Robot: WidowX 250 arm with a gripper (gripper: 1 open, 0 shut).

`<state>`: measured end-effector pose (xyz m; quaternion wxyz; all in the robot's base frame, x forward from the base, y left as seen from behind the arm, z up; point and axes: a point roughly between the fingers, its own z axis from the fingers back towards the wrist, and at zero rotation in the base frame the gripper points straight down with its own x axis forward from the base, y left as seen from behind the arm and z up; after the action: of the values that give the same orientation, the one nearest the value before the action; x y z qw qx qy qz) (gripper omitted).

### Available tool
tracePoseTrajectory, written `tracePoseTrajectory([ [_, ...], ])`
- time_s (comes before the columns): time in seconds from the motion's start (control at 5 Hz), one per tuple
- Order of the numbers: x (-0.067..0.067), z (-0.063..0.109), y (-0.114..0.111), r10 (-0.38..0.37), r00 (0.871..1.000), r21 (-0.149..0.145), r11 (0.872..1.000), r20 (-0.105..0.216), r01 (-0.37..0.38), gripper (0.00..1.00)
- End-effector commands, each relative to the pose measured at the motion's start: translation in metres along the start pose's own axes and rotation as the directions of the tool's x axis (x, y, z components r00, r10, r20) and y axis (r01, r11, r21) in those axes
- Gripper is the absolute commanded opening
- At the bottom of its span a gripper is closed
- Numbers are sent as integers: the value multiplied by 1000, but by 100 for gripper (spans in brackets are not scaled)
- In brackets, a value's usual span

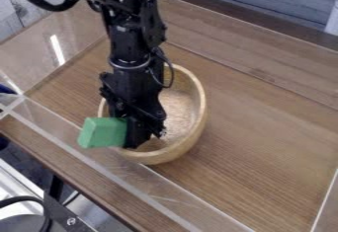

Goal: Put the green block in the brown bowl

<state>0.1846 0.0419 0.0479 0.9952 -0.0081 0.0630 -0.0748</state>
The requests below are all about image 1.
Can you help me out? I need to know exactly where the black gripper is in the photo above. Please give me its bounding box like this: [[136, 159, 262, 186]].
[[99, 70, 167, 149]]

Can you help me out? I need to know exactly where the green rectangular block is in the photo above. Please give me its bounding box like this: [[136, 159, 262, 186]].
[[77, 117, 127, 149]]

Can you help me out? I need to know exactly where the brown wooden bowl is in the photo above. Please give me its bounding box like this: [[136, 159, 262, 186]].
[[109, 65, 207, 165]]

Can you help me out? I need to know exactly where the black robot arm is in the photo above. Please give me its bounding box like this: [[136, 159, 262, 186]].
[[27, 0, 171, 148]]

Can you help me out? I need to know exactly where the black table leg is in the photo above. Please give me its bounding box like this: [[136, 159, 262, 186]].
[[49, 176, 64, 201]]

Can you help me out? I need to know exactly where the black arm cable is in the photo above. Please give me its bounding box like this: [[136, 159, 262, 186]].
[[150, 47, 175, 90]]

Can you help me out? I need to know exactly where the black metal bracket with screw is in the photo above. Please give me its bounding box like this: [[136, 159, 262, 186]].
[[44, 195, 97, 232]]

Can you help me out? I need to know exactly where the clear acrylic tray enclosure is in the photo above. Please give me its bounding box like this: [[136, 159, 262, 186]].
[[0, 0, 338, 232]]

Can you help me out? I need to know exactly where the black cable loop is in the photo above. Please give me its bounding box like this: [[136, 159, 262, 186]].
[[0, 195, 60, 232]]

